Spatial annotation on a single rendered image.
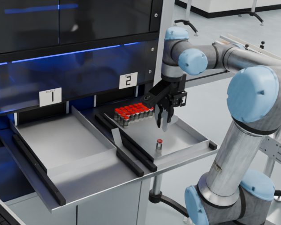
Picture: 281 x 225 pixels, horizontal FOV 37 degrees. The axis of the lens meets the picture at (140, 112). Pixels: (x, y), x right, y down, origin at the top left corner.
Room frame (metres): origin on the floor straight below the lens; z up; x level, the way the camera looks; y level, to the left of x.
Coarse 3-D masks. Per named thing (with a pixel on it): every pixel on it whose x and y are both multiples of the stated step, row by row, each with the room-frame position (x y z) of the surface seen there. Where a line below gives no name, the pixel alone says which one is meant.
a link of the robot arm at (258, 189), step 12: (252, 180) 0.96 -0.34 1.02; (264, 180) 0.98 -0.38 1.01; (240, 192) 0.93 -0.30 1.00; (252, 192) 0.92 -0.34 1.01; (264, 192) 0.92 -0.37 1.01; (252, 204) 0.91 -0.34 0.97; (264, 204) 0.93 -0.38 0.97; (240, 216) 0.90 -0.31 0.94; (252, 216) 0.92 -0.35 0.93; (264, 216) 0.93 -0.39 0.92
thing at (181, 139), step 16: (128, 128) 1.40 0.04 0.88; (144, 128) 1.41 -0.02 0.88; (160, 128) 1.42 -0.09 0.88; (176, 128) 1.43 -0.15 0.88; (192, 128) 1.40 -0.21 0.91; (144, 144) 1.30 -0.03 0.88; (176, 144) 1.32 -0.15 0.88; (192, 144) 1.33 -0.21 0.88; (208, 144) 1.32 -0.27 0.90; (160, 160) 1.18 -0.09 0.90
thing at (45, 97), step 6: (48, 90) 1.32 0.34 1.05; (54, 90) 1.34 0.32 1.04; (60, 90) 1.35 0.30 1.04; (42, 96) 1.31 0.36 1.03; (48, 96) 1.32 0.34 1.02; (54, 96) 1.34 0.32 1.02; (60, 96) 1.35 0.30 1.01; (42, 102) 1.31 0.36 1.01; (48, 102) 1.32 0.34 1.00; (54, 102) 1.34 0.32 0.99
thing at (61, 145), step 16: (16, 128) 1.26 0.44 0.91; (32, 128) 1.32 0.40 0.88; (48, 128) 1.33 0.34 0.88; (64, 128) 1.35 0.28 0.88; (80, 128) 1.36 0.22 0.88; (32, 144) 1.22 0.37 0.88; (48, 144) 1.23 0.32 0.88; (64, 144) 1.24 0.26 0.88; (80, 144) 1.25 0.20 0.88; (96, 144) 1.26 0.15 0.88; (112, 144) 1.22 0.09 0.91; (48, 160) 1.14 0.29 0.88; (64, 160) 1.15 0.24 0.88; (80, 160) 1.12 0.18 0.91; (96, 160) 1.16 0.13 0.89
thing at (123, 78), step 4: (136, 72) 1.56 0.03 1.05; (120, 76) 1.51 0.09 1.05; (124, 76) 1.53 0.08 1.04; (132, 76) 1.55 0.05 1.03; (136, 76) 1.56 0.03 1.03; (120, 80) 1.52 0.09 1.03; (124, 80) 1.53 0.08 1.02; (132, 80) 1.55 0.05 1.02; (136, 80) 1.56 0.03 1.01; (120, 84) 1.52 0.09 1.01; (124, 84) 1.53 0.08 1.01; (132, 84) 1.55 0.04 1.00; (120, 88) 1.52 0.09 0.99
